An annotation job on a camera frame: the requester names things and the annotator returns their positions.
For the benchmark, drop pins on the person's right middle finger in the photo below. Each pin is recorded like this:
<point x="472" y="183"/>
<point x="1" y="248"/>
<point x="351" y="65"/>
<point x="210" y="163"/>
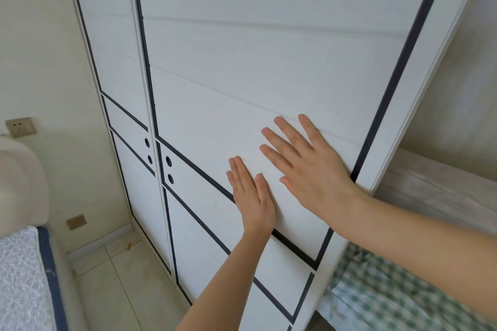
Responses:
<point x="280" y="142"/>

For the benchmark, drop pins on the person's right forearm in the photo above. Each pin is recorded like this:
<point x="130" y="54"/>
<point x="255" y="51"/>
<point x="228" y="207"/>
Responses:
<point x="419" y="249"/>

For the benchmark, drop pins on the white mattress with blue edge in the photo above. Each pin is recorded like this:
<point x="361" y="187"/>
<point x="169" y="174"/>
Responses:
<point x="27" y="280"/>

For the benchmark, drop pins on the narrow white sliding wardrobe door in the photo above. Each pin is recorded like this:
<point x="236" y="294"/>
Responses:
<point x="112" y="51"/>

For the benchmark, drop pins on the person's right thumb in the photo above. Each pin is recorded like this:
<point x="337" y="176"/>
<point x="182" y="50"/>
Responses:
<point x="288" y="184"/>

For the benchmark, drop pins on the white padded headboard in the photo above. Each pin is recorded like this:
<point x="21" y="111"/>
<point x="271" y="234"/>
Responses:
<point x="21" y="187"/>

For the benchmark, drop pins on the person's left thumb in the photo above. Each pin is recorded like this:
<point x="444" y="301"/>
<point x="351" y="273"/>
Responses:
<point x="264" y="189"/>

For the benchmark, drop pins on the wide white sliding wardrobe door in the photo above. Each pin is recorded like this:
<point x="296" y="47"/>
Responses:
<point x="271" y="51"/>

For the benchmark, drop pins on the beige wall socket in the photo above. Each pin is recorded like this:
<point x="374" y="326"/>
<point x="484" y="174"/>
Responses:
<point x="20" y="127"/>

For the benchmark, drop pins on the person's left hand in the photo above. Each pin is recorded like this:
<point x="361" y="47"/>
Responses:
<point x="254" y="206"/>

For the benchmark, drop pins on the white wardrobe frame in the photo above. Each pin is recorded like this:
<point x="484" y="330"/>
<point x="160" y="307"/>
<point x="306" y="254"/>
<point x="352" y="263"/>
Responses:
<point x="423" y="82"/>

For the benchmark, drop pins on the person's left forearm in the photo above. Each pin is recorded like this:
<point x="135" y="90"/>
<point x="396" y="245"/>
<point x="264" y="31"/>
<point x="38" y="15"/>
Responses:
<point x="229" y="280"/>

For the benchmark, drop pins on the beige wall switch plate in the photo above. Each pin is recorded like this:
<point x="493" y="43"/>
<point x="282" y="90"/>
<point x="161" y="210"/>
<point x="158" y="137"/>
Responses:
<point x="76" y="221"/>

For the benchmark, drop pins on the green checked cloth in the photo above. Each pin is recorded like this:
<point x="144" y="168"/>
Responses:
<point x="388" y="296"/>

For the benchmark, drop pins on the person's right little finger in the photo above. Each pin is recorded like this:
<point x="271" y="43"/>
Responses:
<point x="309" y="128"/>

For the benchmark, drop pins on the person's right hand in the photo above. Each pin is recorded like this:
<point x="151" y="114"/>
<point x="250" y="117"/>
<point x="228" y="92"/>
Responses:
<point x="320" y="175"/>

